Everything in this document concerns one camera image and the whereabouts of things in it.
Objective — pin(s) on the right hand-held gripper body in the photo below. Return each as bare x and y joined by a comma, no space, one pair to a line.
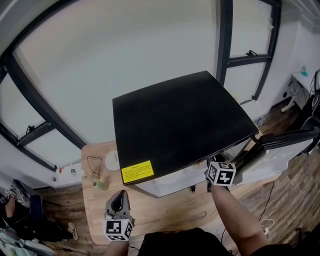
221,173

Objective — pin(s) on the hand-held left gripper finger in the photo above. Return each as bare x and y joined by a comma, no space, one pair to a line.
126,205
108,205

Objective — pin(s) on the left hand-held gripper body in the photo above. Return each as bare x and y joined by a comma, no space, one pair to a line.
117,228

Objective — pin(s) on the black mini fridge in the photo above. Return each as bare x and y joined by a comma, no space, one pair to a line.
175,120

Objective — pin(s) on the person's left forearm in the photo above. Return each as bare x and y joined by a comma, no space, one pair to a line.
117,250

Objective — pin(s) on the person's right forearm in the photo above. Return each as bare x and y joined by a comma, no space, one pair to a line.
232,212

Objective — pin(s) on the green cup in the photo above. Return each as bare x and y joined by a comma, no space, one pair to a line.
101,186

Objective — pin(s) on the thin brown-rimmed eyeglasses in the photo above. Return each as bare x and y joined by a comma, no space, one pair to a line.
91,161

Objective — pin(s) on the small grey jar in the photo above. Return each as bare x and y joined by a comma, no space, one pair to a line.
73,172

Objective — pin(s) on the person's black clothing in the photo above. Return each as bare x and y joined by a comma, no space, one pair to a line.
187,245

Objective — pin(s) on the blue chair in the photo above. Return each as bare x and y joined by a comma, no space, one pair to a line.
36,205

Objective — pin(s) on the patterned round cushion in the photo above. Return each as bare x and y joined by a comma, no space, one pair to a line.
22,195

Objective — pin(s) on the white side table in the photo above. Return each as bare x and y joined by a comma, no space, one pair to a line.
303,80

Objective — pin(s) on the small teal bottle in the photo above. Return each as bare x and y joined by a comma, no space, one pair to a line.
304,71

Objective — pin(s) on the black-framed narrow window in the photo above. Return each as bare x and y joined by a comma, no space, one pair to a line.
247,25

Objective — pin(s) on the black-framed window with wide post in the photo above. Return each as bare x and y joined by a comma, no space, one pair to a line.
22,110

